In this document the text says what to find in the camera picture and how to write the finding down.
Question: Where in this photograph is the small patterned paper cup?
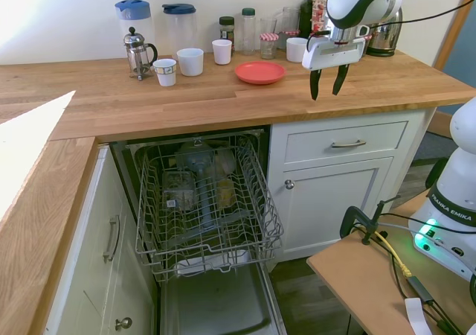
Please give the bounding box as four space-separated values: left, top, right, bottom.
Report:
152 58 177 87

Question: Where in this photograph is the tall black box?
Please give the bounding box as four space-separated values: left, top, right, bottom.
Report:
299 0 315 40

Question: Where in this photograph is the grey dishwasher door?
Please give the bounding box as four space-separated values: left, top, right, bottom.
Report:
159 262 287 335

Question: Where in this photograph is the yellow item in rack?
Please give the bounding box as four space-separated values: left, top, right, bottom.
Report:
215 176 235 208

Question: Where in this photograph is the clear drinking glass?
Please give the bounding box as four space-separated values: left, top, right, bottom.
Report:
259 17 278 36

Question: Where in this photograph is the clear pitcher light blue lid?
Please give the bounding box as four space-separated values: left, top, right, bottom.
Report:
114 0 155 59

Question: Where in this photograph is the wooden robot mounting board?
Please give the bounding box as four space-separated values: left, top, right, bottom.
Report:
306 189 476 335

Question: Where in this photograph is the red patterned carton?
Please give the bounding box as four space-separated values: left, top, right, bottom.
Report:
311 0 330 35

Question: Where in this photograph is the large white ceramic cup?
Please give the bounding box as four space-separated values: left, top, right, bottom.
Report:
286 36 309 63

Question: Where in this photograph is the glass jar in rack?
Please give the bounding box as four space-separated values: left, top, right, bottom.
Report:
162 170 197 211

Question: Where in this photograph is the wide white mug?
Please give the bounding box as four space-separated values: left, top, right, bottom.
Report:
176 48 205 77

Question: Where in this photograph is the white drawer front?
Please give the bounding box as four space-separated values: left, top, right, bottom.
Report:
284 121 409 165

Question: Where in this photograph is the glass French press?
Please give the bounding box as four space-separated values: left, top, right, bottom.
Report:
123 26 158 82

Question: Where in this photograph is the coral red plastic plate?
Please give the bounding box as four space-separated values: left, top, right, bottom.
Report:
234 61 287 86

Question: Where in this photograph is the metal drawer handle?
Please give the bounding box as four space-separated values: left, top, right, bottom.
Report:
103 214 120 264
330 138 367 149

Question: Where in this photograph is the white tape strip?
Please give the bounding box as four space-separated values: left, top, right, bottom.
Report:
404 296 432 335

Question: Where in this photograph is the clear pitcher dark blue lid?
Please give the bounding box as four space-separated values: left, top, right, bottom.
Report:
161 2 198 59

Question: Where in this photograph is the stainless steel kettle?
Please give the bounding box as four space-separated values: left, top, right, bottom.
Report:
366 5 404 57

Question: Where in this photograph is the grey wire dishwasher rack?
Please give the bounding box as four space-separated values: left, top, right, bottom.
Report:
134 133 286 282

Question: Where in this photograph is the plain white cup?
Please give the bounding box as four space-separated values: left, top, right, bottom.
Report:
211 39 233 66

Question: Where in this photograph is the instant coffee jar black lid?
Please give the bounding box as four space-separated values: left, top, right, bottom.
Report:
218 16 236 51

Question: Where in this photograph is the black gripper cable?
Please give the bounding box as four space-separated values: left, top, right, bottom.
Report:
366 0 476 29

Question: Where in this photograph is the clear bottle green lid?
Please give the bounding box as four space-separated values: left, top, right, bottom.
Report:
239 7 258 56

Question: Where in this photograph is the white cabinet door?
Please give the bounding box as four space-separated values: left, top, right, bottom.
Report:
278 156 395 255

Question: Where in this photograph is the white tray in dishwasher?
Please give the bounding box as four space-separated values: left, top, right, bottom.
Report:
174 249 250 277

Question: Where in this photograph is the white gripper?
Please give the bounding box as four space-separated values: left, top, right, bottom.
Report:
301 36 367 101

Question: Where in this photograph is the glass jar red checkered lid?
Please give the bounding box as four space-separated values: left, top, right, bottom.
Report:
277 31 300 50
259 32 280 60

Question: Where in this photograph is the yellow cable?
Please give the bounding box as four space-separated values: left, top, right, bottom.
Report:
373 229 414 278

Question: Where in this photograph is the black screw clamp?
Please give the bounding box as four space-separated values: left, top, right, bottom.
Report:
340 195 401 246

